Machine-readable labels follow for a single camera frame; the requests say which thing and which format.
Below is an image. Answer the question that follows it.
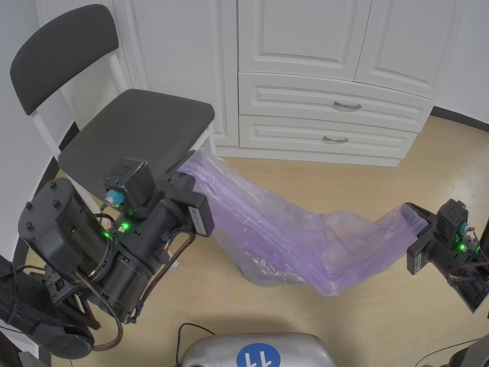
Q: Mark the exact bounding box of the black cable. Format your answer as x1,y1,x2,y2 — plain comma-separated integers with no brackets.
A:
414,339,483,367
175,322,217,365

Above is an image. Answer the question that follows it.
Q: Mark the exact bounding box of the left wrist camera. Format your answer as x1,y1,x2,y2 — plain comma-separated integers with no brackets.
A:
101,158,165,219

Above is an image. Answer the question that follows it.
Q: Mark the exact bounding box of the white wardrobe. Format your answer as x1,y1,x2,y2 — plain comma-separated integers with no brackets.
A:
32,0,465,168

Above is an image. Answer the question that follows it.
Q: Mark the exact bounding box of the white chair grey seat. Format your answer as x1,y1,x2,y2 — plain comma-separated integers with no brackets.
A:
9,3,223,270

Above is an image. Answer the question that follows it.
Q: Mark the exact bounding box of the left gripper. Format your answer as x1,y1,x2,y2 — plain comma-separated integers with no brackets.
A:
115,151,213,274

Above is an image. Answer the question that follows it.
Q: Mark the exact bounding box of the grey trash bin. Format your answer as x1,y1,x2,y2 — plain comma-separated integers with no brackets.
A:
238,243,307,288

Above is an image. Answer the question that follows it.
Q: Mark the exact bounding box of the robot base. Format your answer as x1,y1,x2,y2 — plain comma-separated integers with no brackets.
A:
17,333,341,367

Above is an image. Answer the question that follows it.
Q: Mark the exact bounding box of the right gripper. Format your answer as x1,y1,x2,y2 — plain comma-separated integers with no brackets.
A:
405,203,459,278

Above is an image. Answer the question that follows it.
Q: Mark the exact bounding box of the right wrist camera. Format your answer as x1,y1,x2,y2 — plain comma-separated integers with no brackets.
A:
437,199,470,249

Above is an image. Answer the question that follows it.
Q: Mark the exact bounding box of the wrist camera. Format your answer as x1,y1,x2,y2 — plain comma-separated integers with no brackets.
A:
101,158,165,219
437,199,470,249

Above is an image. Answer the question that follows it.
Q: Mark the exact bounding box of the purple plastic bag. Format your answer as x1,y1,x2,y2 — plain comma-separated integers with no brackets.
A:
179,152,425,298

